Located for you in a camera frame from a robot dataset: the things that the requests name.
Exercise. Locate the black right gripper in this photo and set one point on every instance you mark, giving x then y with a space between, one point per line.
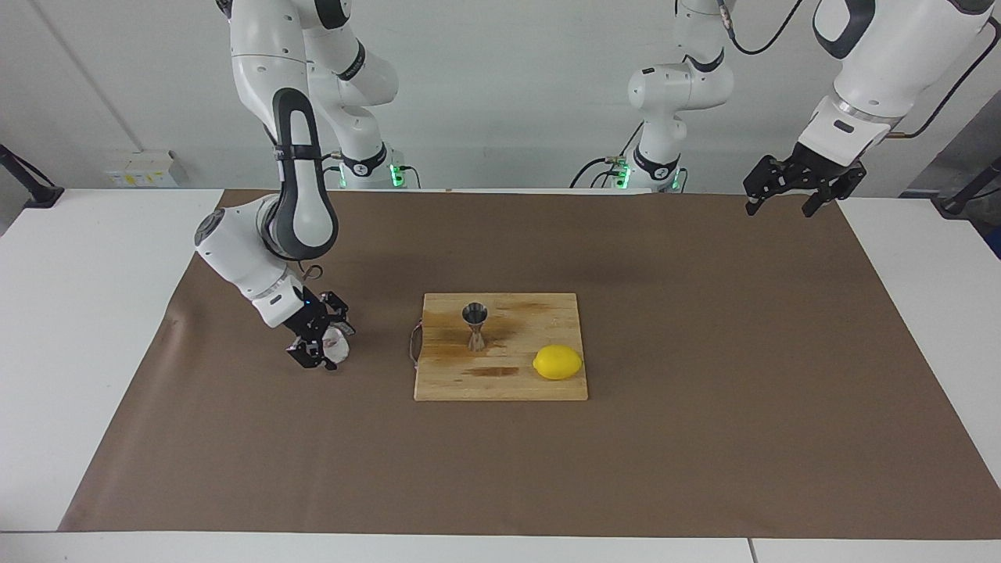
305 327

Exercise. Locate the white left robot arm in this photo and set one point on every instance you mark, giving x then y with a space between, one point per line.
891 62

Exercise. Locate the white wall socket box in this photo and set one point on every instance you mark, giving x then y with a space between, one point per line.
141 170

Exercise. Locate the dark grey partition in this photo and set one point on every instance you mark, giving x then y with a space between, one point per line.
981 133

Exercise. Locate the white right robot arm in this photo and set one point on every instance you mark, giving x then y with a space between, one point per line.
274 78

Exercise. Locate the black clamp stand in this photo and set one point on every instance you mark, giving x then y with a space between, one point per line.
970 188
31 188

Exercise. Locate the yellow lemon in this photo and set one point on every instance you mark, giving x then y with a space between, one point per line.
557 363

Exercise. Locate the clear faceted glass cup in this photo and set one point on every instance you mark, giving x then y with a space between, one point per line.
338 348

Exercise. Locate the wooden cutting board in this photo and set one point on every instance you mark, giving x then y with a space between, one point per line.
532 344

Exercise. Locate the steel jigger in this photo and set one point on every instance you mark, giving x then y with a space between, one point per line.
475 328

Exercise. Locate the brown table mat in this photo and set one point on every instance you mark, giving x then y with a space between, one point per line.
500 469

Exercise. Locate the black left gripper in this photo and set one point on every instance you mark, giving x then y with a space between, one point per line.
813 173

